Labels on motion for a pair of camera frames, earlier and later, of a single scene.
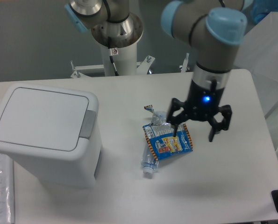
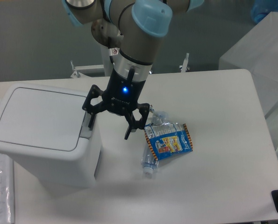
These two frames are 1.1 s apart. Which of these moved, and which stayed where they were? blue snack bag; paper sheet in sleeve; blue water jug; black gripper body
Moved: black gripper body
Stayed: blue snack bag; paper sheet in sleeve; blue water jug
